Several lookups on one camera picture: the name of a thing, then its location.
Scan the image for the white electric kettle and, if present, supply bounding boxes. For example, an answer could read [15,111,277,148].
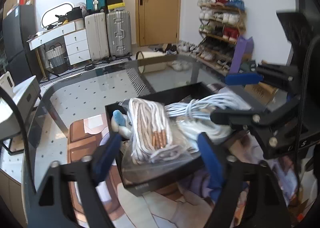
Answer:
[0,71,15,98]

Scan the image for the purple yoga mat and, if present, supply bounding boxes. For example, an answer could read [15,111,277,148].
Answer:
[229,36,254,74]

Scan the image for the silver suitcase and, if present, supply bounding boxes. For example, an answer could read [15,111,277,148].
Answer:
[106,10,132,58]

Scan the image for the woven laundry basket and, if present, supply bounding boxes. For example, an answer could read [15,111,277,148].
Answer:
[46,42,68,75]

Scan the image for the white blue plush toy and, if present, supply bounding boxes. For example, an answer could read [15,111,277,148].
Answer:
[111,110,132,140]

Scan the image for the wooden shoe rack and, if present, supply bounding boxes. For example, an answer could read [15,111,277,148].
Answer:
[197,0,247,76]

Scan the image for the white drawer desk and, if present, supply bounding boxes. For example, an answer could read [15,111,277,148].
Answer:
[27,19,91,79]

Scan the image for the black refrigerator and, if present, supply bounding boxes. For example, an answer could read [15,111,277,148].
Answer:
[2,5,43,85]

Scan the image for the wooden door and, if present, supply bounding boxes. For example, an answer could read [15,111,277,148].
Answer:
[135,0,181,46]

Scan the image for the white low cabinet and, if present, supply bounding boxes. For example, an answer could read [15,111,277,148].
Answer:
[1,76,41,155]

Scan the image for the white suitcase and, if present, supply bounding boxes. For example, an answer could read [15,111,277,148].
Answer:
[85,13,110,61]

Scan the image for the white charging cable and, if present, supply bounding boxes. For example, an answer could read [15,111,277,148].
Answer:
[163,92,251,146]

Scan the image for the oval black framed mirror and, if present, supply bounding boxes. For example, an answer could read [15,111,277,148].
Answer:
[41,3,74,28]

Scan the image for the bagged white shoelaces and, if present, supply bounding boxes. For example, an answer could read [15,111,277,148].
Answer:
[120,98,199,165]

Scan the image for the black cardboard box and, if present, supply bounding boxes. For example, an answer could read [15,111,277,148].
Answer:
[104,81,253,197]

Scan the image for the brown cardboard box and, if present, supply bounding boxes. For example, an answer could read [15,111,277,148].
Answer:
[245,83,278,105]

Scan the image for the anime printed desk mat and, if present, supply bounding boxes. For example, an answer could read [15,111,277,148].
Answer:
[67,114,314,227]

